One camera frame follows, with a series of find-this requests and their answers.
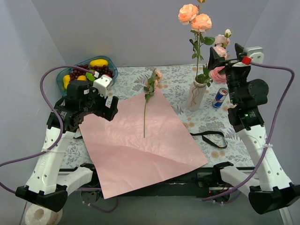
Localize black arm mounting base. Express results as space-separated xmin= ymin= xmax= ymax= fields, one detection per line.
xmin=63 ymin=161 xmax=243 ymax=199

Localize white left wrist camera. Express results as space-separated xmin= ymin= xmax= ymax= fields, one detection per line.
xmin=93 ymin=75 xmax=113 ymax=98

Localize blue silver energy drink can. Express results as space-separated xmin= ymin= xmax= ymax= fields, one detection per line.
xmin=212 ymin=88 xmax=228 ymax=108

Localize small yellow toy fruit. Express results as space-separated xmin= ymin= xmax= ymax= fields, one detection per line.
xmin=77 ymin=75 xmax=87 ymax=81

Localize two-bloom peach rose stem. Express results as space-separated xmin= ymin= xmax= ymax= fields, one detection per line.
xmin=178 ymin=0 xmax=215 ymax=78

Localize black gold-lettered ribbon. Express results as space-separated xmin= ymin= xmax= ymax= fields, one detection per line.
xmin=190 ymin=131 xmax=228 ymax=149

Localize dark red toy grapes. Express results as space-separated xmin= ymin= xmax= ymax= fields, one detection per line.
xmin=70 ymin=64 xmax=112 ymax=81

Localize white tissue paper roll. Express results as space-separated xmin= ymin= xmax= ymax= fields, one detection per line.
xmin=25 ymin=204 xmax=63 ymax=225

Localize purple wrapping paper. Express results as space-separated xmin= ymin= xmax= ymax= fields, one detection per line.
xmin=80 ymin=90 xmax=208 ymax=199

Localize yellow toy mango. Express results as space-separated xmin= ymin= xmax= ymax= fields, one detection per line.
xmin=90 ymin=59 xmax=109 ymax=67

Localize pale pink rose stem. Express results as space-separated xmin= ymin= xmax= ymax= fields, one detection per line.
xmin=213 ymin=29 xmax=232 ymax=60

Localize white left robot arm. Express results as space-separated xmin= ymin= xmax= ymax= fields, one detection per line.
xmin=15 ymin=76 xmax=119 ymax=212

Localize single peach rose stem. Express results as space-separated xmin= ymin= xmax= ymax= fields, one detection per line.
xmin=143 ymin=69 xmax=162 ymax=138

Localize teal plastic fruit basket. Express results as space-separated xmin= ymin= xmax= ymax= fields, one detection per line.
xmin=56 ymin=56 xmax=118 ymax=96

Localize green toy watermelon ball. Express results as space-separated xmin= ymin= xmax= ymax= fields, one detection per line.
xmin=85 ymin=70 xmax=99 ymax=82

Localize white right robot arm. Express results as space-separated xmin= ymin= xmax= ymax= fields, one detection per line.
xmin=208 ymin=44 xmax=300 ymax=214

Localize bright pink rose stem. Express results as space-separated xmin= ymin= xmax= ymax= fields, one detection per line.
xmin=209 ymin=67 xmax=226 ymax=84

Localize floral patterned table mat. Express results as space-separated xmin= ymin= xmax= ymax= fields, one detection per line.
xmin=61 ymin=65 xmax=254 ymax=169

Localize white ribbed ceramic vase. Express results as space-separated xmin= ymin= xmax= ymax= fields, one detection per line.
xmin=186 ymin=80 xmax=207 ymax=112

